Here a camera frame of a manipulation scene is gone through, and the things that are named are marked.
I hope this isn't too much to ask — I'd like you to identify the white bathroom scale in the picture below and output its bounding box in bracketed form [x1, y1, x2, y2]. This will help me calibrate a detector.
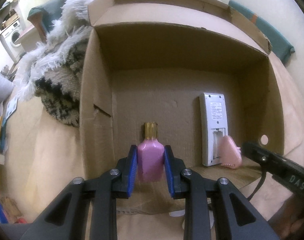
[5, 96, 18, 120]

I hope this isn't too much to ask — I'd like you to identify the right hand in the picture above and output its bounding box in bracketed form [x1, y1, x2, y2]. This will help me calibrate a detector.
[268, 194, 304, 239]

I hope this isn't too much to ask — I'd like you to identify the white washing machine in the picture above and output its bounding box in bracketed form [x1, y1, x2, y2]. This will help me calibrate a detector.
[0, 20, 25, 63]

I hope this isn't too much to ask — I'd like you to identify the furry black white blanket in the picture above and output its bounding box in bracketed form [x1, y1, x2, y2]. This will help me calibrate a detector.
[15, 0, 92, 127]

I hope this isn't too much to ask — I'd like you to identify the pink silicone brush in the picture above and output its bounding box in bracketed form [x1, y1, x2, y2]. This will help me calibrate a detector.
[218, 135, 242, 169]

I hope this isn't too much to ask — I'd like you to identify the teal cushion with orange stripe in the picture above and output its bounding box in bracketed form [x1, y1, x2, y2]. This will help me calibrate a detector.
[228, 0, 295, 64]

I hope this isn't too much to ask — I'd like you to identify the grey stuffed bag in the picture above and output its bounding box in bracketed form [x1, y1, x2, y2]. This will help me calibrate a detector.
[0, 75, 14, 103]

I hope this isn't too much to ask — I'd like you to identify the open cardboard box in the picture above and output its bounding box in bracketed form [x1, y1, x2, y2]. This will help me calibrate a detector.
[78, 0, 286, 215]

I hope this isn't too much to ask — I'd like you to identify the pink perfume bottle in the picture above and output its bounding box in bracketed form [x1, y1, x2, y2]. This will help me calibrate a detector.
[137, 122, 164, 183]

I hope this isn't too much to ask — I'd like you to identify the teal armchair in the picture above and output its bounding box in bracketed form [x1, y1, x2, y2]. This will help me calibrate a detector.
[27, 0, 66, 42]

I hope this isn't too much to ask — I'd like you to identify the white remote control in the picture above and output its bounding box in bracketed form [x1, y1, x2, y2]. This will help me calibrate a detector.
[199, 93, 228, 167]

